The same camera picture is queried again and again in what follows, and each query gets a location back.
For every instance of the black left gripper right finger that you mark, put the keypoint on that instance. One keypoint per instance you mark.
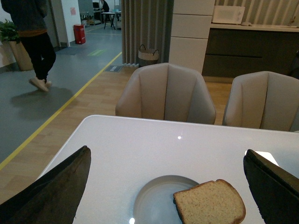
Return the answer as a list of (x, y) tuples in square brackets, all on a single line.
[(275, 191)]

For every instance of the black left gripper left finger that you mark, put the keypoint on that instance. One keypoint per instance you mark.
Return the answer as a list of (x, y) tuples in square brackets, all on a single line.
[(54, 197)]

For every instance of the slice of bread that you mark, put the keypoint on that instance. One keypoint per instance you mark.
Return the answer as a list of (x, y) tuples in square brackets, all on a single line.
[(212, 202)]

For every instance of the grey round plate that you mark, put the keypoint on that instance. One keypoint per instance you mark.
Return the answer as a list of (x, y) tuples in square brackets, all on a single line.
[(154, 203)]

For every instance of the beige right chair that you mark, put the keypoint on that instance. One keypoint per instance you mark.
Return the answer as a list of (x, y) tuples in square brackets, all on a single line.
[(263, 100)]

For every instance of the beige chair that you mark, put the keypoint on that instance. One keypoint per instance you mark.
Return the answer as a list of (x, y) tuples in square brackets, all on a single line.
[(166, 91), (263, 100)]

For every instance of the dark kitchen counter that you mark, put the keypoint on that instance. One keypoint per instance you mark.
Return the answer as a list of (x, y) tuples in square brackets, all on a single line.
[(234, 51)]

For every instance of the beige left chair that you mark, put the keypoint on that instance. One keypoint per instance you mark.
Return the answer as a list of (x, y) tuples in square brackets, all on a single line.
[(166, 91)]

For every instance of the woven laundry basket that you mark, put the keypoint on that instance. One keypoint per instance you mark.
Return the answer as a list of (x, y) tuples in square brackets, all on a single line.
[(147, 56)]

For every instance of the potted green plant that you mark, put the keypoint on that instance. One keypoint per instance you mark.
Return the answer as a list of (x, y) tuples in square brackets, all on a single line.
[(9, 34)]

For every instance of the white microwave oven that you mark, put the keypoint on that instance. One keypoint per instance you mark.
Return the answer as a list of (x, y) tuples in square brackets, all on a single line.
[(228, 14)]

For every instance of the walking person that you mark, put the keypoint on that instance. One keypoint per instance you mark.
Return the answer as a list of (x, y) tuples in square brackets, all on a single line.
[(28, 17)]

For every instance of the white tall cabinet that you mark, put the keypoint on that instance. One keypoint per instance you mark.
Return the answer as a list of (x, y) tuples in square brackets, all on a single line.
[(191, 22)]

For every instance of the grey curtain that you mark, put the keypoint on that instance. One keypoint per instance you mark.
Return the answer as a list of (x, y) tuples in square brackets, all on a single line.
[(146, 22)]

